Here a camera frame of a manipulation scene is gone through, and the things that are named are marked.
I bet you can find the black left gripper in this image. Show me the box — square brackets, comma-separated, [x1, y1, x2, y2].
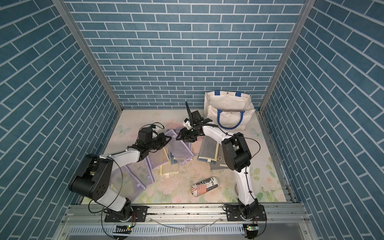
[146, 133, 173, 152]

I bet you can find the purple mesh pouch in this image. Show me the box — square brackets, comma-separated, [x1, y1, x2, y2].
[127, 158, 154, 188]
[165, 130, 194, 166]
[111, 166, 146, 202]
[146, 148, 170, 171]

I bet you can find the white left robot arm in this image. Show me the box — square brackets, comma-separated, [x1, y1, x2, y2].
[68, 125, 172, 213]

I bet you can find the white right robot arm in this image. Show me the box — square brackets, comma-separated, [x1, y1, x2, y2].
[177, 109, 259, 212]

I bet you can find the yellow trimmed mesh pouch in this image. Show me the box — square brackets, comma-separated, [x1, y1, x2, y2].
[210, 145, 229, 171]

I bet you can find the white canvas tote bag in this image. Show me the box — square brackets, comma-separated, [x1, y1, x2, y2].
[204, 91, 256, 130]

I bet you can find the crushed striped drink can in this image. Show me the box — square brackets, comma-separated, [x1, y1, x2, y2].
[191, 177, 219, 197]

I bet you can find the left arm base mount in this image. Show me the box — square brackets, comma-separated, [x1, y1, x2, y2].
[103, 205, 149, 223]

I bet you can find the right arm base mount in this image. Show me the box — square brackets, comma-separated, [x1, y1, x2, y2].
[222, 204, 267, 222]

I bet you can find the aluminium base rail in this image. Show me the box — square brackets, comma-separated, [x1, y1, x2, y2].
[54, 203, 317, 240]

